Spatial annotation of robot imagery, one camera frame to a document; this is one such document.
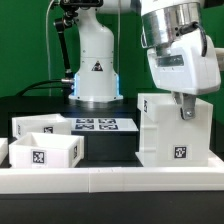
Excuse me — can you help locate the white hanging cable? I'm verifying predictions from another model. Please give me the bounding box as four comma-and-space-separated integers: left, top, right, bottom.
45, 0, 56, 97

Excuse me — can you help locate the white barrier wall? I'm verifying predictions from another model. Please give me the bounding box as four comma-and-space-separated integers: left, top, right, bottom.
0, 138, 8, 165
0, 167, 224, 194

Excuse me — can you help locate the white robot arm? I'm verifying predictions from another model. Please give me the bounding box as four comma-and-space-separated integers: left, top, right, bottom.
75, 0, 221, 120

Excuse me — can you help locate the white front drawer box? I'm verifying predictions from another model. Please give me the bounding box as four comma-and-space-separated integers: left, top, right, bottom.
9, 132, 84, 168

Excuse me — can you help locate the white left barrier wall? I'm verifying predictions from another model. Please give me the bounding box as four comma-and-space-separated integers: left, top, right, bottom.
0, 138, 8, 165

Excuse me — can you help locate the white front barrier wall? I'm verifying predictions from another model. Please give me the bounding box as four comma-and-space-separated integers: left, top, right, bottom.
0, 167, 224, 194

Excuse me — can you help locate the white rear drawer box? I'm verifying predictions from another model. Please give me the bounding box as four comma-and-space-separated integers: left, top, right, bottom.
12, 114, 71, 139

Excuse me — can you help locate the black base cable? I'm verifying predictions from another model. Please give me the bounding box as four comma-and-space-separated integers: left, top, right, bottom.
15, 79, 75, 97

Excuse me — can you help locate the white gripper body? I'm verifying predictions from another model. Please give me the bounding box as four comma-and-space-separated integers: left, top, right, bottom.
147, 30, 221, 95

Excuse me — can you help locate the white drawer box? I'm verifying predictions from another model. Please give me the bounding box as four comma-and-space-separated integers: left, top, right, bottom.
9, 132, 84, 168
12, 114, 71, 139

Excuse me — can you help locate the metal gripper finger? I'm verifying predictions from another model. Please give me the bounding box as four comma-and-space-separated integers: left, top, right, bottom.
173, 92, 196, 120

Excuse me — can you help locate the marker tag sheet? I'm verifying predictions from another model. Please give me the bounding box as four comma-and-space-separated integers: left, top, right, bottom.
68, 118, 138, 132

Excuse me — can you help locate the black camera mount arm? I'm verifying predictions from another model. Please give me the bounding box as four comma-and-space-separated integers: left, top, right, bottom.
53, 0, 103, 85

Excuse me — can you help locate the white drawer cabinet frame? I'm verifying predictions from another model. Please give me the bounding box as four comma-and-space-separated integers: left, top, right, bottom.
136, 93, 224, 167

